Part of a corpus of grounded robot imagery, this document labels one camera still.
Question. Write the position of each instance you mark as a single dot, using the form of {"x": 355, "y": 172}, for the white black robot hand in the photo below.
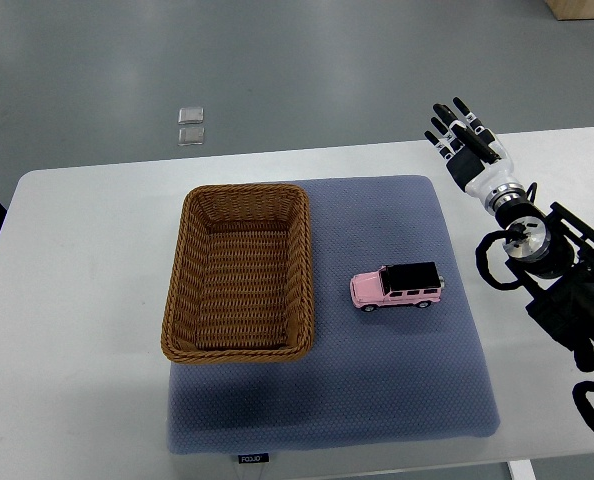
{"x": 474, "y": 156}

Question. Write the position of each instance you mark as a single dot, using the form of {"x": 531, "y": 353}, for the pink toy car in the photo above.
{"x": 399, "y": 285}

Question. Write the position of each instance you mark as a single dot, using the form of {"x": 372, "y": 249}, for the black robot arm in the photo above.
{"x": 552, "y": 258}

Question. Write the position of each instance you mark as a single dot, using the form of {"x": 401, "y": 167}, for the brown wicker basket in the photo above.
{"x": 241, "y": 287}

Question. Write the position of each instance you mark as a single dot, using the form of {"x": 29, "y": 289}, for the wooden box corner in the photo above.
{"x": 568, "y": 10}

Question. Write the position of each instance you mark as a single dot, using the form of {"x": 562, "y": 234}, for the blue grey cushion mat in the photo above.
{"x": 396, "y": 374}

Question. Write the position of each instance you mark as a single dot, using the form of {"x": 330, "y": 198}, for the lower floor socket plate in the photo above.
{"x": 191, "y": 136}

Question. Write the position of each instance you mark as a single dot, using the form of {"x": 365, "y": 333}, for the floor socket plate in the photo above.
{"x": 190, "y": 115}
{"x": 191, "y": 136}

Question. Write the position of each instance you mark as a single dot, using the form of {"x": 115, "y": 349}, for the upper floor socket plate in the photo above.
{"x": 190, "y": 115}

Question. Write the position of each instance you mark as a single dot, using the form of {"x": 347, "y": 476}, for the white table leg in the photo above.
{"x": 521, "y": 470}

